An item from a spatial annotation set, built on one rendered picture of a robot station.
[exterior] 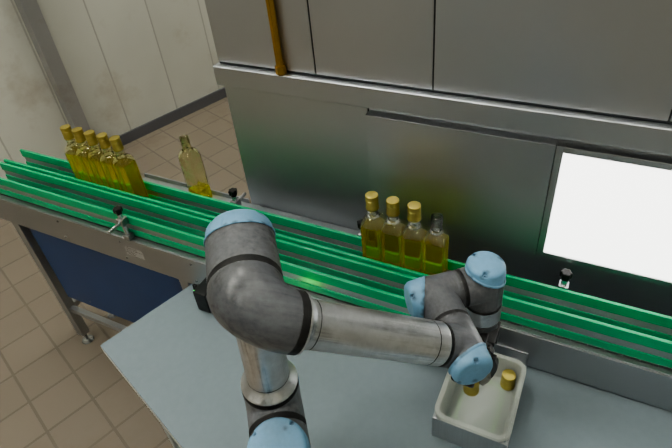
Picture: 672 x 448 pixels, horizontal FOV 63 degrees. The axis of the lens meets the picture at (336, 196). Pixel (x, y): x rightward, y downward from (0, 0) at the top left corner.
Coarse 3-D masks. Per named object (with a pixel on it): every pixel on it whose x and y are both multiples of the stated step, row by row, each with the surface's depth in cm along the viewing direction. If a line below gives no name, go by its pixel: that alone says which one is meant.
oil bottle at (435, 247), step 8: (424, 240) 137; (432, 240) 136; (440, 240) 135; (448, 240) 139; (424, 248) 138; (432, 248) 137; (440, 248) 136; (448, 248) 141; (424, 256) 140; (432, 256) 139; (440, 256) 137; (424, 264) 142; (432, 264) 140; (440, 264) 139; (424, 272) 143; (432, 272) 142; (440, 272) 141
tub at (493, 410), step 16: (512, 368) 135; (448, 384) 131; (496, 384) 137; (448, 400) 133; (464, 400) 135; (480, 400) 134; (496, 400) 134; (512, 400) 130; (448, 416) 132; (464, 416) 131; (480, 416) 131; (496, 416) 131; (512, 416) 123; (480, 432) 120; (496, 432) 127
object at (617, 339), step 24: (120, 192) 185; (288, 240) 159; (384, 264) 147; (504, 312) 137; (528, 312) 133; (552, 312) 130; (576, 336) 131; (600, 336) 128; (624, 336) 124; (648, 336) 122; (648, 360) 125
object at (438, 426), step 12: (504, 348) 142; (432, 420) 126; (432, 432) 130; (444, 432) 127; (456, 432) 125; (468, 432) 123; (456, 444) 128; (468, 444) 126; (480, 444) 123; (492, 444) 121; (504, 444) 119
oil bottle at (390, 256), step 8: (384, 224) 141; (392, 224) 140; (400, 224) 141; (384, 232) 141; (392, 232) 140; (400, 232) 140; (384, 240) 143; (392, 240) 142; (400, 240) 141; (384, 248) 145; (392, 248) 143; (400, 248) 143; (384, 256) 147; (392, 256) 145; (400, 256) 145; (392, 264) 147; (400, 264) 146
